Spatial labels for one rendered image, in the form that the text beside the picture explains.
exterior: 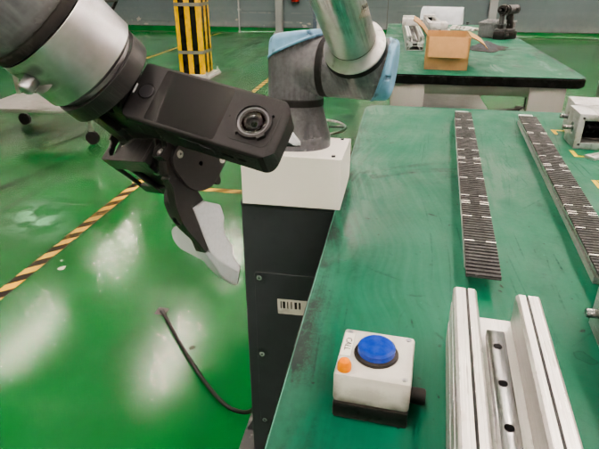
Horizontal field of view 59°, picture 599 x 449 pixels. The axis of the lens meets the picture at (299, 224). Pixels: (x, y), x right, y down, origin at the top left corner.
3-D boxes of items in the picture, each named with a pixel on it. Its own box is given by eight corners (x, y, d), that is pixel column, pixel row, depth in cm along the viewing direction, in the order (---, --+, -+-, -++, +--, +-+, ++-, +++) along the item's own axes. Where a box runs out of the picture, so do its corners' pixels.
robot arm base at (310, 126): (250, 148, 109) (249, 99, 105) (272, 134, 122) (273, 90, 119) (321, 154, 105) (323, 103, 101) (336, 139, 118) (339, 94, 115)
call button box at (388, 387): (343, 367, 64) (345, 324, 61) (425, 380, 62) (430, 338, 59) (331, 416, 57) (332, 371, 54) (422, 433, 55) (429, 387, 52)
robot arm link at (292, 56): (282, 92, 117) (283, 27, 112) (339, 96, 113) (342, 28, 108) (257, 98, 107) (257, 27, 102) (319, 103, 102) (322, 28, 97)
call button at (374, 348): (359, 344, 60) (361, 330, 59) (396, 350, 59) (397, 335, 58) (355, 368, 56) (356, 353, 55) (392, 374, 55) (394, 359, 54)
